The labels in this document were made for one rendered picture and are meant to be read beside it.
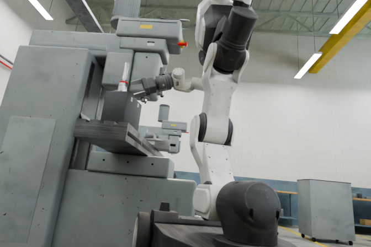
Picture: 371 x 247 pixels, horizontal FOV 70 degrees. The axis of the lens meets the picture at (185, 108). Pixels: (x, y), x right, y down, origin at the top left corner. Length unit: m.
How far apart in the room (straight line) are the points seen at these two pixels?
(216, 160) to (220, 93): 0.30
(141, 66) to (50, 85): 0.60
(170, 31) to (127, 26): 0.32
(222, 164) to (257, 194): 0.37
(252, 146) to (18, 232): 7.39
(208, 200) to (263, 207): 0.21
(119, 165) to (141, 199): 0.24
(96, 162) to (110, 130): 0.57
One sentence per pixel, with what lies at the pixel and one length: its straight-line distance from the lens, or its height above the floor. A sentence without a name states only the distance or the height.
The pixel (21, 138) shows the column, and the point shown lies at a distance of 1.90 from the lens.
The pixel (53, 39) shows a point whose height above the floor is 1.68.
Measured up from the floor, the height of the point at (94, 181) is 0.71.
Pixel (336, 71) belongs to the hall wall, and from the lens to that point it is 10.18.
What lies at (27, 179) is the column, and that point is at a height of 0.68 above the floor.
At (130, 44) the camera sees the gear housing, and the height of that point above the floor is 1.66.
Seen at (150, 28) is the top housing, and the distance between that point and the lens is 2.02.
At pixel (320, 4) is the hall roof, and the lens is 9.19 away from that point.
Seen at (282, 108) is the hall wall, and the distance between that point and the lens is 9.05.
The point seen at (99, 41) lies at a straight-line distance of 2.09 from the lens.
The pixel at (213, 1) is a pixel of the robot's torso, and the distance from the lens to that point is 1.46.
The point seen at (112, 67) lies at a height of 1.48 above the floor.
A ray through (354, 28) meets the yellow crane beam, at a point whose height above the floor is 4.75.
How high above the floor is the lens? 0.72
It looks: 17 degrees up
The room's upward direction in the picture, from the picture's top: 5 degrees clockwise
